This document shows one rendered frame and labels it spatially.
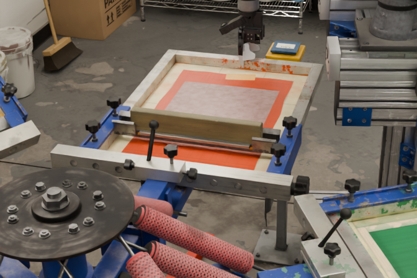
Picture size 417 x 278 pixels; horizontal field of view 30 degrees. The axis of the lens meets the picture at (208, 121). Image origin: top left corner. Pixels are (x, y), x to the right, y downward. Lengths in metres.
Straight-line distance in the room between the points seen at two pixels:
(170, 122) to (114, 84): 2.65
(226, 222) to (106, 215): 2.19
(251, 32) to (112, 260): 1.19
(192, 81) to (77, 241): 1.42
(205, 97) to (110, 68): 2.59
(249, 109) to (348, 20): 0.53
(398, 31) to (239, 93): 0.63
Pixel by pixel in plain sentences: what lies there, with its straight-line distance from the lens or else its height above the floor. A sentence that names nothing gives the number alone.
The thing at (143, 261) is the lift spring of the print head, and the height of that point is 1.25.
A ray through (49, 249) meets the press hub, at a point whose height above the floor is 1.31.
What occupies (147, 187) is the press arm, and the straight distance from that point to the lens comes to 2.03.
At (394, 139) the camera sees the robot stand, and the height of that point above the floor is 0.78.
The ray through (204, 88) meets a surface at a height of 0.96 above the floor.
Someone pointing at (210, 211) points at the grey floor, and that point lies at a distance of 3.72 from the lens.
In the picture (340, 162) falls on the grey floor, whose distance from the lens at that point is 4.10.
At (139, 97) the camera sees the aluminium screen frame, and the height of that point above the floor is 0.99.
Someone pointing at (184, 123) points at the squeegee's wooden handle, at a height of 1.04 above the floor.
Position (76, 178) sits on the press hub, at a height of 1.31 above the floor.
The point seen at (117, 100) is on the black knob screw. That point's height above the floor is 1.06.
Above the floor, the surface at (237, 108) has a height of 0.96.
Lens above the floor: 2.16
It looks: 29 degrees down
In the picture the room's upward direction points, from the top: 2 degrees counter-clockwise
